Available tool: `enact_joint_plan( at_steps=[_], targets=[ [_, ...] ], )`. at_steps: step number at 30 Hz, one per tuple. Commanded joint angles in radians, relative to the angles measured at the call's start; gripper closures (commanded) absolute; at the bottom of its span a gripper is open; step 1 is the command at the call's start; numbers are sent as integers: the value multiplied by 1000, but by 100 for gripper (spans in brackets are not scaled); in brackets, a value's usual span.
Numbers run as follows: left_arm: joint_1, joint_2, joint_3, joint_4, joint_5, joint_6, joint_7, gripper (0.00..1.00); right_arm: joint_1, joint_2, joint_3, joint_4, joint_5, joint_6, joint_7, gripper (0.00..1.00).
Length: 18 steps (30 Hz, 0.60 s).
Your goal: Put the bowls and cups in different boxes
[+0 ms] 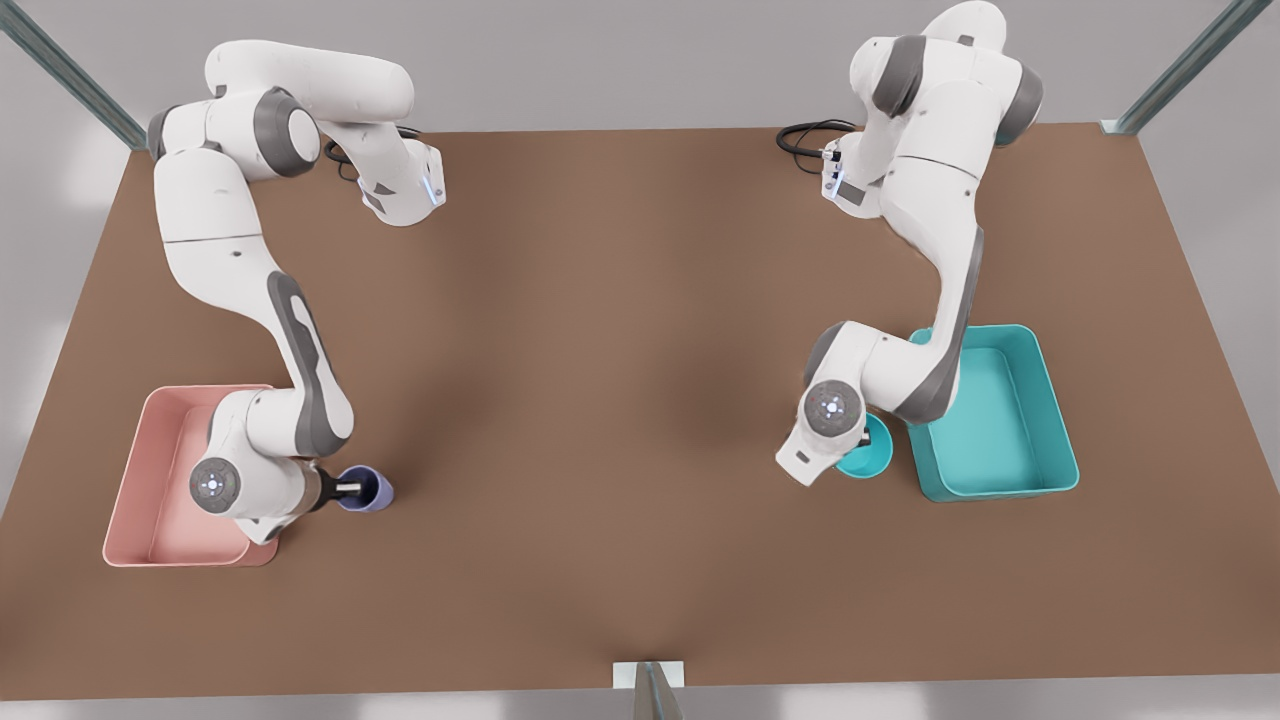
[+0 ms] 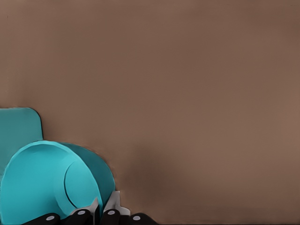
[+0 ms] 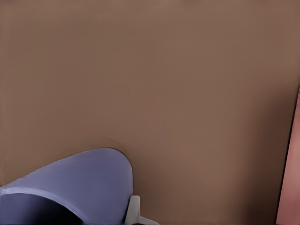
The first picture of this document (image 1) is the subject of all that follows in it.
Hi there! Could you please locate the purple cup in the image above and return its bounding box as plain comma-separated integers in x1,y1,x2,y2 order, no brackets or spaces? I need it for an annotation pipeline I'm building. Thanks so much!
337,466,395,514

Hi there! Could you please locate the teal bowl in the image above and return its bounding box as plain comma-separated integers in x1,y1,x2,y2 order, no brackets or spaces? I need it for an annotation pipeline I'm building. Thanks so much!
835,412,894,479

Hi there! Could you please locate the teal box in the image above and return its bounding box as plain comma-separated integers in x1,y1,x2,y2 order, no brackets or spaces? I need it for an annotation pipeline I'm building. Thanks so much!
906,324,1080,503

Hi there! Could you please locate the pink box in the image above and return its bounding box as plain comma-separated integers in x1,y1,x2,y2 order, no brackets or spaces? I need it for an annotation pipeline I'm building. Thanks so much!
103,385,280,568

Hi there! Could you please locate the black cable loop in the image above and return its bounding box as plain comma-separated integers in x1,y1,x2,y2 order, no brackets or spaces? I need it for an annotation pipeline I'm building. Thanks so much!
323,125,423,184
777,120,859,159

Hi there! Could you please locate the silver frame post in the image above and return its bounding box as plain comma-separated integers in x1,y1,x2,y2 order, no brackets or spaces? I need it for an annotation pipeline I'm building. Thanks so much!
612,661,686,720
1100,0,1273,137
0,0,149,151

